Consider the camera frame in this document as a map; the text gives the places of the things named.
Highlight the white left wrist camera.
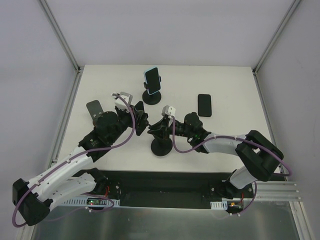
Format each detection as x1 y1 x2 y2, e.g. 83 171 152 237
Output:
111 92 133 112

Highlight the aluminium frame rail right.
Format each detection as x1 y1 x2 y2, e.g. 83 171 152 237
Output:
251 0 305 75

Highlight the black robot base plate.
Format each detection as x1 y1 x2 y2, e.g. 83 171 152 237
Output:
97 170 230 209

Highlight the white slotted cable duct left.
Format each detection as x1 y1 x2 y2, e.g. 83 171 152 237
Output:
60 196 120 208

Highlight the black phone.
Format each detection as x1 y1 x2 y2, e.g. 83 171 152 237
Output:
134 113 149 137
197 94 212 118

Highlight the aluminium frame rail left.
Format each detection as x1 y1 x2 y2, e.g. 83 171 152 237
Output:
37 0 81 74

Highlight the white slotted cable duct right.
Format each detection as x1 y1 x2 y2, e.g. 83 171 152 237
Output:
210 199 244 210

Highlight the aluminium frame rail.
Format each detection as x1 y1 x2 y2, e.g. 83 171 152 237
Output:
251 0 305 75
37 0 81 74

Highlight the aluminium profile beam right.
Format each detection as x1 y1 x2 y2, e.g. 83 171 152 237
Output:
255 181 302 202

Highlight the black round-base phone stand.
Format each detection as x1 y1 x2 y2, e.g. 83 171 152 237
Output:
142 81 162 105
150 127 173 157

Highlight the phone in light blue case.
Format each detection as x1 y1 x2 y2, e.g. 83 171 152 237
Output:
144 67 161 95

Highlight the small metal folding phone stand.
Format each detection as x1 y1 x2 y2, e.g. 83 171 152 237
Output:
86 100 103 120

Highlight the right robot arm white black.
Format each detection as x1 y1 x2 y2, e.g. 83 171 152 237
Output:
148 112 284 199

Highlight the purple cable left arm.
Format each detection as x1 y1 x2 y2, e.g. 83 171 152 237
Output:
11 93 138 228

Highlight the white slotted cable duct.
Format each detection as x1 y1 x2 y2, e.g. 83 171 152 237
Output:
210 199 244 210
60 196 120 208

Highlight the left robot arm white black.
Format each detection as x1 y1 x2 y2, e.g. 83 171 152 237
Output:
11 98 149 228

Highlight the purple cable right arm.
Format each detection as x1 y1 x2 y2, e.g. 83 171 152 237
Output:
167 117 293 215

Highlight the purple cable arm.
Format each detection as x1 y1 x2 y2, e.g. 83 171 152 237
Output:
11 93 138 228
167 117 293 215

